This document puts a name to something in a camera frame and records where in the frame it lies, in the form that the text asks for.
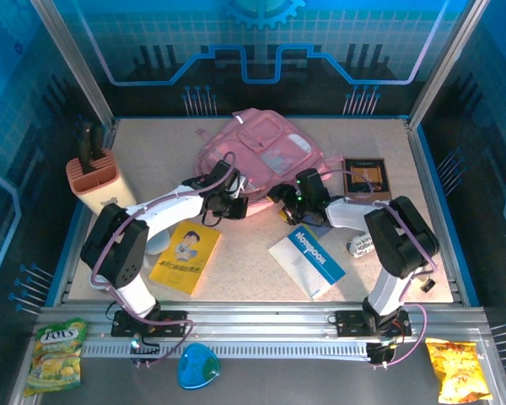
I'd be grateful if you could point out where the blue and white notebook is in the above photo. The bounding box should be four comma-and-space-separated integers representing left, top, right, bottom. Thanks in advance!
267, 225, 347, 301

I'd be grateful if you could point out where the yellow cartoon cover book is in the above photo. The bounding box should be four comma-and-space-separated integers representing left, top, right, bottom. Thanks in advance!
148, 219, 223, 298

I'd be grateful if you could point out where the grey cup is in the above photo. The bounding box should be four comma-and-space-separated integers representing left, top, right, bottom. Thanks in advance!
145, 227, 172, 257

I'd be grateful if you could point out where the brown hardcover book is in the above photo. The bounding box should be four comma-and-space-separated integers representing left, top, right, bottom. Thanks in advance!
342, 157, 393, 202

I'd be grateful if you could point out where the pink student backpack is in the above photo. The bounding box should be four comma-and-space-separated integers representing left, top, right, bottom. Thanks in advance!
193, 108, 347, 219

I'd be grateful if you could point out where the yellow chips bag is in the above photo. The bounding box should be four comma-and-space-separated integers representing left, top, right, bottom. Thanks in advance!
424, 337, 493, 404

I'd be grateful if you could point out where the green candy bag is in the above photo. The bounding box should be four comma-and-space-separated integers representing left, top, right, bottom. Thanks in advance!
24, 316, 89, 397

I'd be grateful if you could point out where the crumpled black and white packet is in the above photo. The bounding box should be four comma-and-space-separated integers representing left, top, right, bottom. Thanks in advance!
347, 230, 379, 258

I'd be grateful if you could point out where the cream and terracotta knife block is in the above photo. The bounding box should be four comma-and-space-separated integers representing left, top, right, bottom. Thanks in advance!
65, 148, 138, 216

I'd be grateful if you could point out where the blue translucent plastic case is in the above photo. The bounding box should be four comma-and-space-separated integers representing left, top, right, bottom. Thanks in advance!
176, 342, 222, 390

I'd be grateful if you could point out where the aluminium front frame rail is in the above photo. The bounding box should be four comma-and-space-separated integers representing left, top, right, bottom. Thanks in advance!
37, 300, 488, 341

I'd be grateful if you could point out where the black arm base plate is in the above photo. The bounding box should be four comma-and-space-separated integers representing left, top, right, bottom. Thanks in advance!
335, 310, 412, 338
111, 310, 189, 338

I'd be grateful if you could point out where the aluminium side rail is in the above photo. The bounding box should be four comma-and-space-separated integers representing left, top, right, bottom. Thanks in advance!
52, 119, 120, 307
404, 117, 467, 305

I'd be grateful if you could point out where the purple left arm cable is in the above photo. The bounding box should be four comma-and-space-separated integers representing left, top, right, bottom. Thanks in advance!
90, 150, 238, 369

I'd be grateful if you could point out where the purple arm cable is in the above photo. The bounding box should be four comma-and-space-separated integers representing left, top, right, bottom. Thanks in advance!
318, 168, 440, 371
90, 150, 238, 369

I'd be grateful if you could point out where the white slotted cable duct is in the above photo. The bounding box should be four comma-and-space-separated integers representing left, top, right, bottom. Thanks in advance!
82, 340, 371, 360

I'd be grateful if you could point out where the black handled knife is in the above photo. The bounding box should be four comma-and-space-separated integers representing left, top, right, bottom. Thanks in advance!
76, 125, 94, 175
90, 124, 107, 163

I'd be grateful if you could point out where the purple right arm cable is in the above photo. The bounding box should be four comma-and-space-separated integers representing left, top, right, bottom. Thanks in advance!
318, 168, 440, 371

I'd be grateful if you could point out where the aluminium frame post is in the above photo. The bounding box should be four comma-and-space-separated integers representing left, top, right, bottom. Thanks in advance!
29, 0, 118, 130
406, 0, 493, 127

